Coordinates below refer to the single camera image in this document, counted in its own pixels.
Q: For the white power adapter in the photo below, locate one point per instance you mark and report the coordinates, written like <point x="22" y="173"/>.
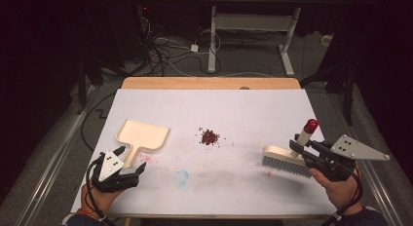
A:
<point x="194" y="48"/>

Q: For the person's right hand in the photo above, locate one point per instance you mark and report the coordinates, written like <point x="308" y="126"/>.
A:
<point x="339" y="192"/>

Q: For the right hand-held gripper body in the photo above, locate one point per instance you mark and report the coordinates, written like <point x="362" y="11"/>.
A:
<point x="337" y="161"/>

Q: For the cream dustpan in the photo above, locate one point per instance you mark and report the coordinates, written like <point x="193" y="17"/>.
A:
<point x="142" y="136"/>

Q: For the metal floor rail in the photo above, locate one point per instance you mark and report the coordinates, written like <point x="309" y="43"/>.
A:
<point x="380" y="187"/>
<point x="55" y="158"/>

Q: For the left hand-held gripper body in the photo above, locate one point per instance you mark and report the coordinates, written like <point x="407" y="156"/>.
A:
<point x="112" y="182"/>

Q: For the person's left hand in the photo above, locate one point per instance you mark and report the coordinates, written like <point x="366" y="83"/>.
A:
<point x="102" y="198"/>

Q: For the white metal desk frame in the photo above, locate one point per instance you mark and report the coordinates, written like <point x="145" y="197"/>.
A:
<point x="253" y="23"/>

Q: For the white table cover sheet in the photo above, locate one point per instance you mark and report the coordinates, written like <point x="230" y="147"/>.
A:
<point x="227" y="112"/>

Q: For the pile of red crumbs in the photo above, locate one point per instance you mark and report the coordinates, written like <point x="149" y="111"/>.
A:
<point x="208" y="137"/>

